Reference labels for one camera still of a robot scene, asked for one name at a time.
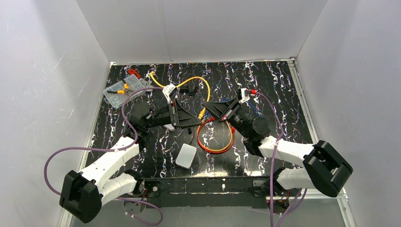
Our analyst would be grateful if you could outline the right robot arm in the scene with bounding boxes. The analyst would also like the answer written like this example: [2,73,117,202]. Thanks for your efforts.
[217,98,353,197]

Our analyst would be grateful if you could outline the white network switch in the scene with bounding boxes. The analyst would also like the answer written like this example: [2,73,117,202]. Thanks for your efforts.
[164,124,175,131]
[175,144,197,169]

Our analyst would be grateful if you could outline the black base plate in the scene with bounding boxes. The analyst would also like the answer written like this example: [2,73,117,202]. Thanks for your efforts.
[144,176,269,209]

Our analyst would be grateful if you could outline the clear plastic parts box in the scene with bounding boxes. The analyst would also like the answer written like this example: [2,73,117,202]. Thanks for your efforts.
[103,75,149,109]

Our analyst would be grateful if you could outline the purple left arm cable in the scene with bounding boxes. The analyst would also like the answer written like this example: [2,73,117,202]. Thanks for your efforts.
[43,86,164,227]

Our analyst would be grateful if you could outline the long yellow ethernet cable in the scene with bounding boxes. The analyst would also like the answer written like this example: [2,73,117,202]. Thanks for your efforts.
[149,71,211,120]

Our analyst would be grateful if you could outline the black adapter with cable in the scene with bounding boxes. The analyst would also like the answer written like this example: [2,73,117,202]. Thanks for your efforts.
[179,85,199,96]

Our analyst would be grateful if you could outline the black power adapter cable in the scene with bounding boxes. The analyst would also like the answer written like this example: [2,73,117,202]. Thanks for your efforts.
[186,127,195,148]

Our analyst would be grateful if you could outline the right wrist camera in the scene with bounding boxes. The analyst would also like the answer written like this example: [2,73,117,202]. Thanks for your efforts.
[237,88,257,104]

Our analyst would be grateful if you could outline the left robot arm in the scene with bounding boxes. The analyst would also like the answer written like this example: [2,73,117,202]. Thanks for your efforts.
[60,100,202,223]

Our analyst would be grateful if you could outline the short yellow ethernet cable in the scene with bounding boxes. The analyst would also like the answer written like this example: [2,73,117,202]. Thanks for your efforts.
[198,118,235,154]

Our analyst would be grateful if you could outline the blue ethernet cable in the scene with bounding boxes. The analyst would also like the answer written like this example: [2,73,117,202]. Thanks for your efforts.
[219,97,264,118]

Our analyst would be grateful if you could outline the yellow handled pliers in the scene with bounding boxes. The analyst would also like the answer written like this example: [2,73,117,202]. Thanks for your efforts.
[107,83,133,94]

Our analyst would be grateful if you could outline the grey red adjustable wrench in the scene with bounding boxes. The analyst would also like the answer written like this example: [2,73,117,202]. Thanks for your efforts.
[127,69,151,88]

